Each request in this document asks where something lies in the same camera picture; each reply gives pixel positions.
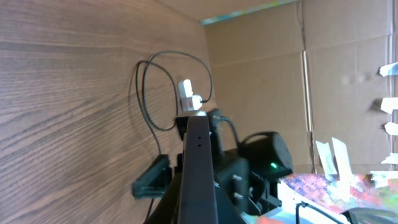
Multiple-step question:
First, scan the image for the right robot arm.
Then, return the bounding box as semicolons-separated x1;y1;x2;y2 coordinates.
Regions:
132;110;396;223

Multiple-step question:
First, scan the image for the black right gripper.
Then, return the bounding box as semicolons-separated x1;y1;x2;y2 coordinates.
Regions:
132;109;274;218

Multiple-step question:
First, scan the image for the white charger plug adapter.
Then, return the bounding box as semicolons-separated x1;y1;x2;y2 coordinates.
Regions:
189;95;203;110

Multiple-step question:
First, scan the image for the black USB charging cable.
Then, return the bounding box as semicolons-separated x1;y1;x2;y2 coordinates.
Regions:
134;50;214;224

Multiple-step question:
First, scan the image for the white power strip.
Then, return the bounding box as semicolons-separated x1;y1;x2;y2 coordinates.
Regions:
178;79;194;111

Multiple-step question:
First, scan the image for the blue Galaxy smartphone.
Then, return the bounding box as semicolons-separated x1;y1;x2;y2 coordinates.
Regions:
177;116;218;224

